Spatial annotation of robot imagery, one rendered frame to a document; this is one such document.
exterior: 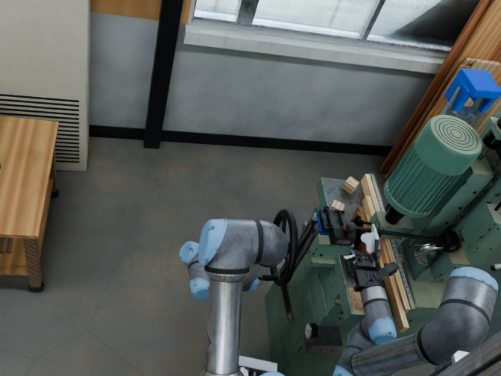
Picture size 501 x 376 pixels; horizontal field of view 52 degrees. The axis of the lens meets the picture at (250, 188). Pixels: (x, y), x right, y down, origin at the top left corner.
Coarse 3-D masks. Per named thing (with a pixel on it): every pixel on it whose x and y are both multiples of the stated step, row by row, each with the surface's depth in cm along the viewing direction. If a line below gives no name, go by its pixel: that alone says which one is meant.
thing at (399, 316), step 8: (368, 200) 200; (368, 208) 198; (384, 280) 182; (392, 280) 178; (392, 288) 176; (392, 296) 175; (392, 304) 175; (400, 304) 172; (400, 312) 170; (400, 320) 169; (400, 328) 169
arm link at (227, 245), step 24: (216, 240) 125; (240, 240) 127; (216, 264) 127; (240, 264) 127; (216, 288) 128; (240, 288) 130; (216, 312) 128; (240, 312) 131; (216, 336) 128; (216, 360) 129
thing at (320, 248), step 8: (312, 216) 186; (320, 240) 179; (328, 240) 180; (312, 248) 183; (320, 248) 180; (328, 248) 180; (336, 248) 181; (344, 248) 181; (312, 256) 184; (320, 256) 183; (328, 256) 184; (336, 256) 185
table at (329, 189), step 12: (324, 180) 207; (336, 180) 209; (324, 192) 203; (336, 192) 204; (348, 192) 206; (360, 192) 208; (324, 204) 201; (348, 204) 202; (360, 204) 203; (348, 216) 198; (312, 264) 184; (324, 264) 185; (336, 264) 185; (336, 276) 184; (384, 288) 180; (348, 300) 173; (348, 312) 172
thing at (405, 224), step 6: (372, 216) 186; (378, 216) 183; (384, 216) 183; (408, 216) 186; (378, 222) 182; (384, 222) 181; (402, 222) 184; (408, 222) 184; (378, 228) 181; (384, 228) 181; (390, 228) 181; (396, 228) 182; (402, 228) 182; (408, 228) 183; (414, 228) 183; (378, 234) 184
